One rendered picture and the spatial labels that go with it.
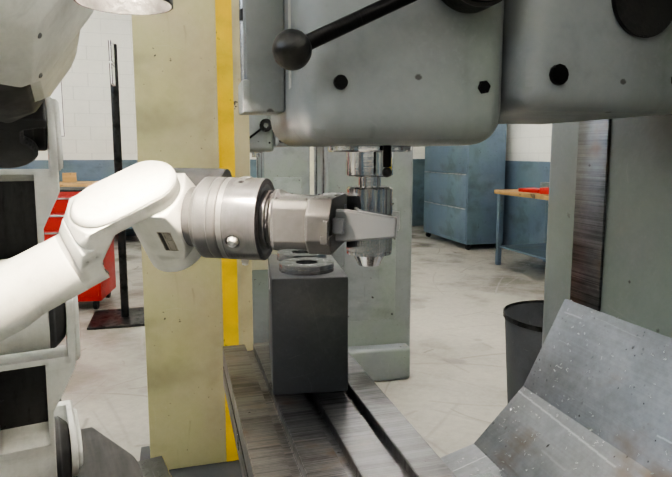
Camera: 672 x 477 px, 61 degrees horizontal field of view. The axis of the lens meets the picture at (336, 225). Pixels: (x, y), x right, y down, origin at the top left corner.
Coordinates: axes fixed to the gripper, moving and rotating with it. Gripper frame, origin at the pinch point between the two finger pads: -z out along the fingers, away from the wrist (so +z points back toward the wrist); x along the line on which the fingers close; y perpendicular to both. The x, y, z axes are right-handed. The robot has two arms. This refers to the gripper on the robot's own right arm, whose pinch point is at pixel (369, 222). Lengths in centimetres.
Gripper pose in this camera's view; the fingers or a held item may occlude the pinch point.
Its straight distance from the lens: 59.5
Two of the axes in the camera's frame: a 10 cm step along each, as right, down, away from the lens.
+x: 1.7, -1.2, 9.8
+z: -9.9, -0.4, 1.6
